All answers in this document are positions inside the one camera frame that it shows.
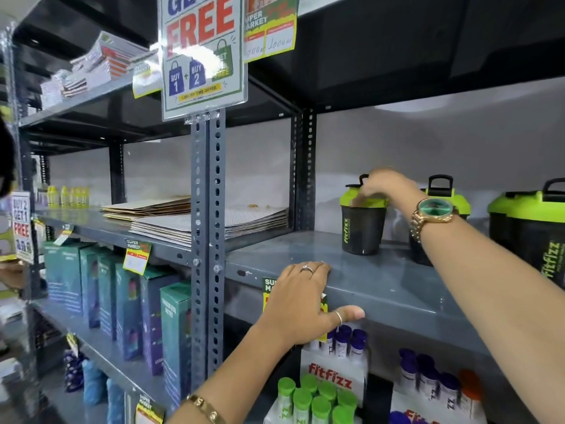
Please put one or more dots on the person's left hand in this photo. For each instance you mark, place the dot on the person's left hand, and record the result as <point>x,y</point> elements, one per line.
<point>295,304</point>

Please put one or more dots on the person's right hand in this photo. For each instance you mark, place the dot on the person's right hand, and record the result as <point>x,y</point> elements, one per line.
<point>393,185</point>

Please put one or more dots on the person's right fingers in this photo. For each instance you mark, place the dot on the person's right fingers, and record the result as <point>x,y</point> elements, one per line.
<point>366,193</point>

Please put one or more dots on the person's left thumb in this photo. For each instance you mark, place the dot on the person's left thumb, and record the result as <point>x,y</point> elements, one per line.
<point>351,313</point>

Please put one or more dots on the black shaker bottle green lid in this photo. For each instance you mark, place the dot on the black shaker bottle green lid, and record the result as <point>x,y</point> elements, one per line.
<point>534,233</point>
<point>362,229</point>
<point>498,209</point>
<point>459,203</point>

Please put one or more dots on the person's left forearm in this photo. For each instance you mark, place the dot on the person's left forearm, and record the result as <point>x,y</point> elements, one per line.
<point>229,379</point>

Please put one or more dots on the person's right forearm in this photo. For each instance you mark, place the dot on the person's right forearm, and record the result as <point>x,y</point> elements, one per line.
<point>498,286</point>

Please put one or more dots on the group of purple-capped tubes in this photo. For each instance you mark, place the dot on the group of purple-capped tubes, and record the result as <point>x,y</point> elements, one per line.
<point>344,339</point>
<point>428,375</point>

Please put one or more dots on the grey slotted metal shelf rack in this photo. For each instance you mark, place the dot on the grey slotted metal shelf rack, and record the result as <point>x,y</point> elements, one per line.
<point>375,278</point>
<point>199,194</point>

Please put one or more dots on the white display box red print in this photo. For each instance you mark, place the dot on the white display box red print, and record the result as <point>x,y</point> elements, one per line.
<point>331,379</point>
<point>415,410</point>

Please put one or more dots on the gold wristwatch green face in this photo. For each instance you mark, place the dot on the gold wristwatch green face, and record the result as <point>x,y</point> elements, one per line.
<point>435,211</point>

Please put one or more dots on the yellow green price tag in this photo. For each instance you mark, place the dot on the yellow green price tag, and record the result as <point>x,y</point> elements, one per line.
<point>269,26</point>
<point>149,412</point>
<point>72,344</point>
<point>137,256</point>
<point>64,234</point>
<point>269,295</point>
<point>147,81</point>

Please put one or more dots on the cluster of green-capped tubes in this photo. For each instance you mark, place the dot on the cluster of green-capped tubes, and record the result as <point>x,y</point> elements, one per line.
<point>309,401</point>

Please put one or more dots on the orange-capped tube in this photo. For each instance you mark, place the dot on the orange-capped tube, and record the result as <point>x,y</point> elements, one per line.
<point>470,388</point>

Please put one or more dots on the stack of white paper bags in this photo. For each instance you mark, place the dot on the stack of white paper bags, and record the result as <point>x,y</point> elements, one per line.
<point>176,227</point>

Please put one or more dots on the stack of brown paper bags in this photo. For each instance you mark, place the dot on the stack of brown paper bags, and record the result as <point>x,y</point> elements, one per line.
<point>150,207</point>

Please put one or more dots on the large promotional offer sign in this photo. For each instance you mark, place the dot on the large promotional offer sign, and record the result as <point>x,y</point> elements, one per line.
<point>201,52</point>

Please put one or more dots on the row of teal boxes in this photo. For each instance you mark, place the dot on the row of teal boxes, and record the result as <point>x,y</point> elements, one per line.
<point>128,304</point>

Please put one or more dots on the pile of blue packets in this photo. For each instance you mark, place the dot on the pile of blue packets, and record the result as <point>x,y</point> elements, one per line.
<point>92,384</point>

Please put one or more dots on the stack of colourful booklets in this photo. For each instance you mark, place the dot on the stack of colourful booklets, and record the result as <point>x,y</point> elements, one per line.
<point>112,55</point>

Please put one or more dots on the row of yellow bottles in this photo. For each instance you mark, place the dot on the row of yellow bottles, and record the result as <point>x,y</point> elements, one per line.
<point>68,196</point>

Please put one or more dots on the stack of small booklets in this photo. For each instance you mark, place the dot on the stack of small booklets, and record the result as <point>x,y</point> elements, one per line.
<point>64,86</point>

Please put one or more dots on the small promotional offer sign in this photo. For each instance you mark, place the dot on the small promotional offer sign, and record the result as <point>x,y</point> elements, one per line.
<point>21,227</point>

